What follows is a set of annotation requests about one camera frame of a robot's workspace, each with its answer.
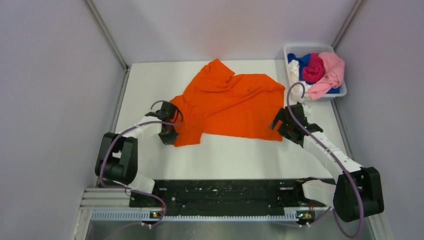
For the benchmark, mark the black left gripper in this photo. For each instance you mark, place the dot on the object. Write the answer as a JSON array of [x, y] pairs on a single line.
[[170, 139]]

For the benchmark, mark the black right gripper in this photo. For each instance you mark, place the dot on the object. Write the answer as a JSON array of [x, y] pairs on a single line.
[[281, 116]]

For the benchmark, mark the orange t shirt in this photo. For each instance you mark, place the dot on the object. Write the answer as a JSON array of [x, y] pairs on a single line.
[[219, 102]]

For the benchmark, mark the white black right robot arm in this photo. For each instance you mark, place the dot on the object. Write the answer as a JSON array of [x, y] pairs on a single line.
[[357, 190]]

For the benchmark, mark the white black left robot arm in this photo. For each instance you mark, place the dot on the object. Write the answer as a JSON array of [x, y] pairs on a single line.
[[118, 164]]

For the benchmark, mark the white t shirt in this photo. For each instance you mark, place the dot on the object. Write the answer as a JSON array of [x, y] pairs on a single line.
[[294, 74]]

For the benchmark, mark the magenta t shirt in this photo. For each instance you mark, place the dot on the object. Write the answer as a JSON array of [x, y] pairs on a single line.
[[315, 70]]

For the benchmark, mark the blue t shirt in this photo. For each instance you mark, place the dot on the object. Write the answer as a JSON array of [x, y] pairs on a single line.
[[303, 62]]

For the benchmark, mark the pink t shirt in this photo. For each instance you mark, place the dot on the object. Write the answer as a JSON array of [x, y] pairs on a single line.
[[334, 69]]

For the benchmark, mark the white plastic laundry basket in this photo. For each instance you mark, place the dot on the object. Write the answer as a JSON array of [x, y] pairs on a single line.
[[300, 50]]

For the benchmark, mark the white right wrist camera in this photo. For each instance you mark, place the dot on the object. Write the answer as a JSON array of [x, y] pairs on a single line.
[[307, 109]]

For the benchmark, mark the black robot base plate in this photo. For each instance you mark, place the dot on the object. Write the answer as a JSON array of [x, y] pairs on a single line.
[[223, 198]]

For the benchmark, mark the aluminium frame rail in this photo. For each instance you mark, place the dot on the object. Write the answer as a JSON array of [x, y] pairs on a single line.
[[113, 204]]

